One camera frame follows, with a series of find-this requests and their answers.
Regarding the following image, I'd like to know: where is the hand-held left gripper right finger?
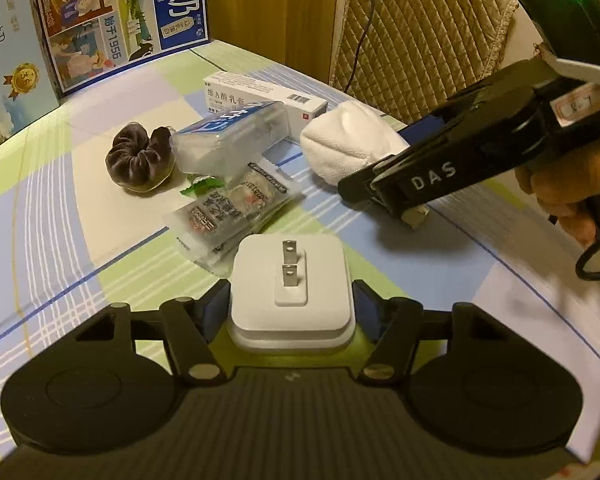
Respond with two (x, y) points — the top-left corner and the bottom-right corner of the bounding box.
(352, 280), (512, 380)

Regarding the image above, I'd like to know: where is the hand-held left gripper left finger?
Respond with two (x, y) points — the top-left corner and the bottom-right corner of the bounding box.
(75, 279), (232, 380)

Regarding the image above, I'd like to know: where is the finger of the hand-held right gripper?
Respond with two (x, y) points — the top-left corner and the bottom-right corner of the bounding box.
(336, 152), (416, 211)
(397, 62), (556, 148)

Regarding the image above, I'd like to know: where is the white towel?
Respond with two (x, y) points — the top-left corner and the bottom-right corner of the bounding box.
(299, 100), (412, 188)

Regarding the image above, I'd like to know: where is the white charger plug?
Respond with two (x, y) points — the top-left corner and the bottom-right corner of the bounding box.
(226, 234), (357, 356)

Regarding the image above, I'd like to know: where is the black snack packet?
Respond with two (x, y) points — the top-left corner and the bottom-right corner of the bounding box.
(162, 187), (261, 276)
(225, 160), (303, 221)

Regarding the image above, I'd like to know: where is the green candy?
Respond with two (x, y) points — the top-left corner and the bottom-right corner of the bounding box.
(179, 175), (218, 198)

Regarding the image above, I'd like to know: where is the clear plastic box blue label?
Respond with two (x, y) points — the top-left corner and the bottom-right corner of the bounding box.
(169, 101), (287, 177)

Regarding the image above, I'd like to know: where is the person's right hand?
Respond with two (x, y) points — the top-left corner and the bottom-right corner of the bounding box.
(514, 142), (600, 247)

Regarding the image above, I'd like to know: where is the white medicine box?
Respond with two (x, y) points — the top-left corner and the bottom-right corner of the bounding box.
(202, 72), (328, 136)

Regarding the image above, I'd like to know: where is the brown velvet scrunchie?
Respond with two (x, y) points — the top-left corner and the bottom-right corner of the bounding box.
(105, 122), (177, 195)

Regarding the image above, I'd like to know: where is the wooden door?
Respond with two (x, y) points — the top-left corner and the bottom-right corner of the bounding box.
(200, 0), (341, 86)

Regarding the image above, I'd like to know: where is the blue milk carton box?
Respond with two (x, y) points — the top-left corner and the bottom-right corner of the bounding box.
(30, 0), (211, 96)

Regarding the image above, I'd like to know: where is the green milk carton box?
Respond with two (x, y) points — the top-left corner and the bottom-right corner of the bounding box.
(0, 0), (61, 158)

